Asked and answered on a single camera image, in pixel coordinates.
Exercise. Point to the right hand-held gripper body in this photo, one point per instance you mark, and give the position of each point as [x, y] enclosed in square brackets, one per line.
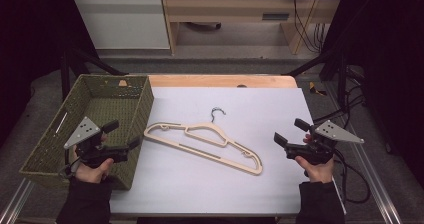
[336, 133]

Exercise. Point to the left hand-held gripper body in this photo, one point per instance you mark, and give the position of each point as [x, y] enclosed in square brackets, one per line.
[83, 132]

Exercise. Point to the green woven basket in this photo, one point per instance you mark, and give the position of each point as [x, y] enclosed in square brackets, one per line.
[100, 107]

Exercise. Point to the beige plastic clothes hanger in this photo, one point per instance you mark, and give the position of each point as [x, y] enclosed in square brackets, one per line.
[200, 152]

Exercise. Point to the person's left hand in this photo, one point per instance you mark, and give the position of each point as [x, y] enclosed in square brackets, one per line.
[93, 174]

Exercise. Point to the person's right hand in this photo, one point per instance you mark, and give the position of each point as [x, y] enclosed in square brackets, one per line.
[318, 174]

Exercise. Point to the yellow and black tool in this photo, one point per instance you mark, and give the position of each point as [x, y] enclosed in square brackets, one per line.
[315, 90]

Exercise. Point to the black curtain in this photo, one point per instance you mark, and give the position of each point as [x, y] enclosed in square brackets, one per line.
[30, 34]
[393, 50]

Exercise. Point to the white cabinet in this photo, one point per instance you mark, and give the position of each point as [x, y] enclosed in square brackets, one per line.
[123, 24]

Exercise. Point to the light wooden desk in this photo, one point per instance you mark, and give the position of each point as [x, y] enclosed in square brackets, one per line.
[233, 7]

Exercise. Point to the aluminium rail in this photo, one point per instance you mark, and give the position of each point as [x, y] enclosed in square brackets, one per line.
[15, 204]
[373, 177]

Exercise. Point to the black metal frame strut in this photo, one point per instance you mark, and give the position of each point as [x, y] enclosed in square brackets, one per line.
[83, 62]
[333, 64]

